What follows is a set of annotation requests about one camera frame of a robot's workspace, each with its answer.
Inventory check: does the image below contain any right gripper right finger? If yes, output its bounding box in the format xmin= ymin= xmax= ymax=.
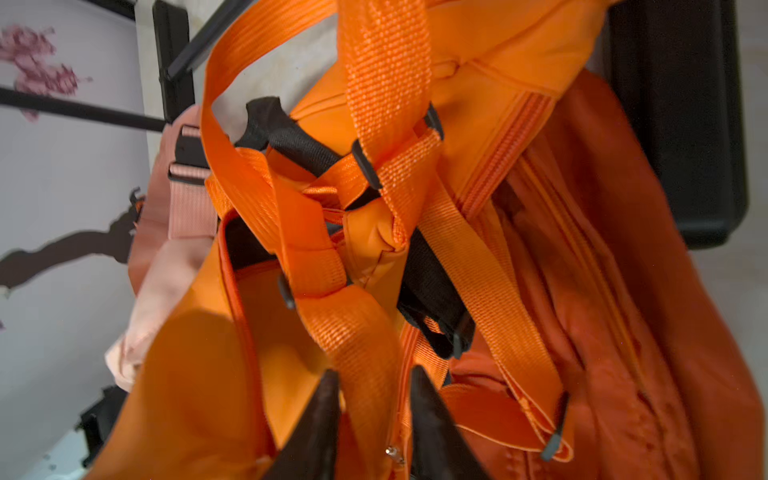
xmin=410 ymin=365 xmax=489 ymax=480

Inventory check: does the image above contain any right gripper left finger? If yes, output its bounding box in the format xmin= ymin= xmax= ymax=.
xmin=262 ymin=370 xmax=341 ymax=480

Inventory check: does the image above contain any bright orange waist bag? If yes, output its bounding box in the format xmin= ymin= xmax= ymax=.
xmin=89 ymin=1 xmax=608 ymax=479

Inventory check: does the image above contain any black and orange bag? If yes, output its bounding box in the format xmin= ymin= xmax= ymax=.
xmin=235 ymin=97 xmax=475 ymax=359

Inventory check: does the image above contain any dark orange backpack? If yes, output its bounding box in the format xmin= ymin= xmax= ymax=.
xmin=447 ymin=71 xmax=765 ymax=479

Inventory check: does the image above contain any black clothes rack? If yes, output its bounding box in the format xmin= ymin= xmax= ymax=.
xmin=1 ymin=0 xmax=251 ymax=132

